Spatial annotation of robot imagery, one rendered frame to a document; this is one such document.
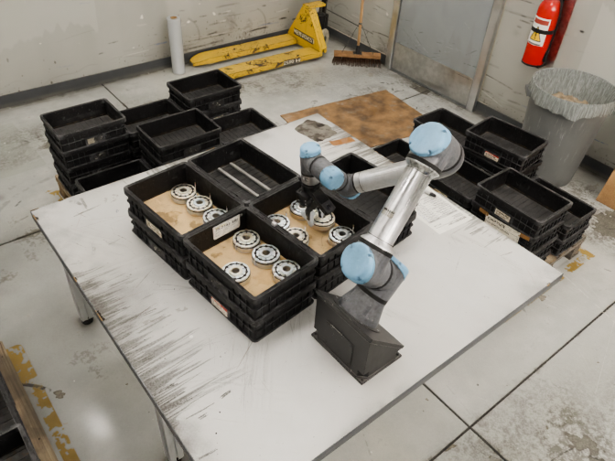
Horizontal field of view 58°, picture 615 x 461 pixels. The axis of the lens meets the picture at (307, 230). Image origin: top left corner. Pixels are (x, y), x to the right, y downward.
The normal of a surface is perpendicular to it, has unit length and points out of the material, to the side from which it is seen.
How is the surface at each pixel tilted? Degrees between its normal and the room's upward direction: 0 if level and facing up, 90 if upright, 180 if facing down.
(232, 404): 0
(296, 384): 0
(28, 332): 0
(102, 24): 90
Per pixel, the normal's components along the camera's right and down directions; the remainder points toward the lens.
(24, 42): 0.62, 0.53
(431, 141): -0.49, -0.38
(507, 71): -0.78, 0.37
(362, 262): -0.62, -0.16
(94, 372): 0.06, -0.76
